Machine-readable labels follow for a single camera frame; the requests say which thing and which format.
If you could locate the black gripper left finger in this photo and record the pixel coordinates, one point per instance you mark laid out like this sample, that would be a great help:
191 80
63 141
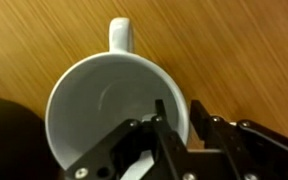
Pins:
164 140

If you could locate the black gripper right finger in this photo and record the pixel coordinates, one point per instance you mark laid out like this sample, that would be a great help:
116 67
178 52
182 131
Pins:
237 143

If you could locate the white ceramic mug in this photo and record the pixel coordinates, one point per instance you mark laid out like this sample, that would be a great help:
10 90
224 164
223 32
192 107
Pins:
117 96

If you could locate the black plastic trash bin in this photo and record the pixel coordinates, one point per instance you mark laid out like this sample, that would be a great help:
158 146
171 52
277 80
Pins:
14 143

